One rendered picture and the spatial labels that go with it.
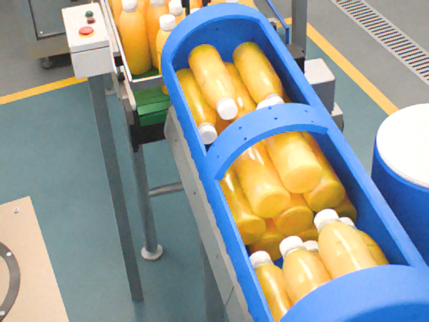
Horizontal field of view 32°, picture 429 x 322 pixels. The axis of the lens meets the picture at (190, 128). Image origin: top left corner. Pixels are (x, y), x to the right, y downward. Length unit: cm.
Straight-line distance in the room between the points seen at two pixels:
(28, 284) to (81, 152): 189
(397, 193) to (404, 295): 52
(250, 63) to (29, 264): 63
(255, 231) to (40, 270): 41
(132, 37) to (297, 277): 101
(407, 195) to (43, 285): 73
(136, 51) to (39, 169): 132
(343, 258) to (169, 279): 160
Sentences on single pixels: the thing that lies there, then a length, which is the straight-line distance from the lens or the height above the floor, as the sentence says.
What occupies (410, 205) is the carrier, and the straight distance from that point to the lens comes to 156.
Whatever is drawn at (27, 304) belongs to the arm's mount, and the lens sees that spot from 139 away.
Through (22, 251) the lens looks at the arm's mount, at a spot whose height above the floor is 101.
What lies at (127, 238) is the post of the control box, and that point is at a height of 31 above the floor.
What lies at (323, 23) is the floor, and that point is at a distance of 400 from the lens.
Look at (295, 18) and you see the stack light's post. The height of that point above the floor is 89.
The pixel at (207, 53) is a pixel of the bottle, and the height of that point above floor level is 116.
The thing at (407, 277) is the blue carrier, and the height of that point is 122.
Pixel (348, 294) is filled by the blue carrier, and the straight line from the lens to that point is 106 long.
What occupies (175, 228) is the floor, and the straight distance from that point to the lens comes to 285.
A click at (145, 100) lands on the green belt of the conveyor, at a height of 90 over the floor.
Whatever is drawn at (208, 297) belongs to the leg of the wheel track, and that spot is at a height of 28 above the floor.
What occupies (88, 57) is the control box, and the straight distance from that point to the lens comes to 188.
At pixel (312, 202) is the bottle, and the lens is 135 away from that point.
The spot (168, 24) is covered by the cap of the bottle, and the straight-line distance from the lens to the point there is 186.
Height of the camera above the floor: 205
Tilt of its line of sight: 39 degrees down
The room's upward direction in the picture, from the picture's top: 6 degrees counter-clockwise
